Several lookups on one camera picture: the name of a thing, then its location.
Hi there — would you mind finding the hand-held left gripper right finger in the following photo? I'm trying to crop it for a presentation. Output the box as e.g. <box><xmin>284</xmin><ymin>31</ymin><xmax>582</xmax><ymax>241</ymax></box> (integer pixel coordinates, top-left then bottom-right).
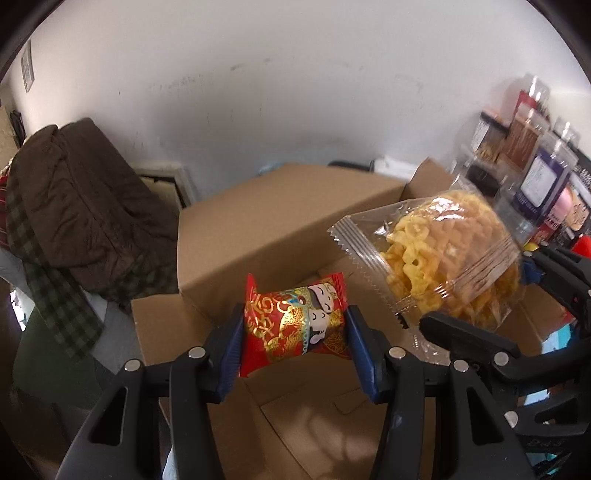
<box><xmin>344</xmin><ymin>305</ymin><xmax>536</xmax><ymax>480</ymax></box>

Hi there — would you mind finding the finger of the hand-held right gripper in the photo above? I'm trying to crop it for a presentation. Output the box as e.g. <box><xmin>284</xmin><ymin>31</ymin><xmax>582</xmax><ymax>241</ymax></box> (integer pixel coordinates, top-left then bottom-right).
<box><xmin>419</xmin><ymin>311</ymin><xmax>591</xmax><ymax>393</ymax></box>
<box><xmin>521</xmin><ymin>246</ymin><xmax>591</xmax><ymax>326</ymax></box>

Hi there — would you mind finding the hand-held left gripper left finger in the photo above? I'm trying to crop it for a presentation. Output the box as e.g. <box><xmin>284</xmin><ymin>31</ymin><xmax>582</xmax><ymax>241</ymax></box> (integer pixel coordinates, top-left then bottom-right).
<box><xmin>54</xmin><ymin>302</ymin><xmax>246</xmax><ymax>480</ymax></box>

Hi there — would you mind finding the red gold snack packet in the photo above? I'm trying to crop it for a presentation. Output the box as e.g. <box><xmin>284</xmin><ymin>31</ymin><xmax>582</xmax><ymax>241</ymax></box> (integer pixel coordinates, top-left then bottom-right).
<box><xmin>239</xmin><ymin>272</ymin><xmax>348</xmax><ymax>379</ymax></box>

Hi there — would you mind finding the clear bag of yellow crisps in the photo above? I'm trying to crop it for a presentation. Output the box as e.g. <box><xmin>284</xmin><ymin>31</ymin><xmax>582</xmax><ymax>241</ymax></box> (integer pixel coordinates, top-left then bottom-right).
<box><xmin>327</xmin><ymin>189</ymin><xmax>525</xmax><ymax>330</ymax></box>

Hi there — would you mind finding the cardboard box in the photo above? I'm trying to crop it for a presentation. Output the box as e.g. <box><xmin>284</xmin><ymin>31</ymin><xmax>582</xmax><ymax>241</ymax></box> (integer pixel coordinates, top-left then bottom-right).
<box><xmin>130</xmin><ymin>157</ymin><xmax>575</xmax><ymax>480</ymax></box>

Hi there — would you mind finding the purple label clear jar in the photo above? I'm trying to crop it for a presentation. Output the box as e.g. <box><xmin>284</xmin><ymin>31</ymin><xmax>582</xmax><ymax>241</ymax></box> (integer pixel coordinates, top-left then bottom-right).
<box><xmin>519</xmin><ymin>134</ymin><xmax>580</xmax><ymax>217</ymax></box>

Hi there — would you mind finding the black printed pouch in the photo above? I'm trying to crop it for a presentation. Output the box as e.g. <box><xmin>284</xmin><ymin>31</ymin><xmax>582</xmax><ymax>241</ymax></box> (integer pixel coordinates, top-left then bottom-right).
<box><xmin>567</xmin><ymin>159</ymin><xmax>591</xmax><ymax>199</ymax></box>

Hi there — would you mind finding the grey chair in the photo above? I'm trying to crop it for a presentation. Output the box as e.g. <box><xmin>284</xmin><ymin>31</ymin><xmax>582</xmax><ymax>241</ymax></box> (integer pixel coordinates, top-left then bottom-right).
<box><xmin>0</xmin><ymin>251</ymin><xmax>136</xmax><ymax>376</ymax></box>

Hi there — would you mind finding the green plaid scarf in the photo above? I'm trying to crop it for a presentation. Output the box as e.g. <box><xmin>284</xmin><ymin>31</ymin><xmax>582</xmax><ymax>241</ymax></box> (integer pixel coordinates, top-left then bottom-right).
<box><xmin>4</xmin><ymin>175</ymin><xmax>178</xmax><ymax>361</ymax></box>

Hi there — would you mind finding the clear jar with dark red contents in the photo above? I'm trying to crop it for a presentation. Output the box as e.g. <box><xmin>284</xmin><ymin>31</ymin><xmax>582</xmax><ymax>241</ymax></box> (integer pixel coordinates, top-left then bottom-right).
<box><xmin>515</xmin><ymin>74</ymin><xmax>551</xmax><ymax>121</ymax></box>

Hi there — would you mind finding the dark green chair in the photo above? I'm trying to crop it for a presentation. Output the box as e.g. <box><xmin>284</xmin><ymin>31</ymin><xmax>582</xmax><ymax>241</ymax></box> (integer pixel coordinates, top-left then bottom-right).
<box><xmin>13</xmin><ymin>295</ymin><xmax>162</xmax><ymax>418</ymax></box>

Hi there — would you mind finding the brown padded jacket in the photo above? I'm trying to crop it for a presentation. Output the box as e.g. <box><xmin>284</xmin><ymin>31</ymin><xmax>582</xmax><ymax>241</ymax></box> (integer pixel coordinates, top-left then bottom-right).
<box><xmin>9</xmin><ymin>117</ymin><xmax>181</xmax><ymax>296</ymax></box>

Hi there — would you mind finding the red plaid cloth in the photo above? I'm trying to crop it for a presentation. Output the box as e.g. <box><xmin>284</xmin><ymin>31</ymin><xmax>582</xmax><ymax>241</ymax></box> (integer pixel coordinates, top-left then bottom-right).
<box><xmin>0</xmin><ymin>171</ymin><xmax>13</xmax><ymax>251</ymax></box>

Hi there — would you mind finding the wall picture frame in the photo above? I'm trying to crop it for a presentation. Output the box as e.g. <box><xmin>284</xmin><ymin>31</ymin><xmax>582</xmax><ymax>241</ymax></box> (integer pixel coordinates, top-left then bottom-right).
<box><xmin>21</xmin><ymin>41</ymin><xmax>38</xmax><ymax>91</ymax></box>

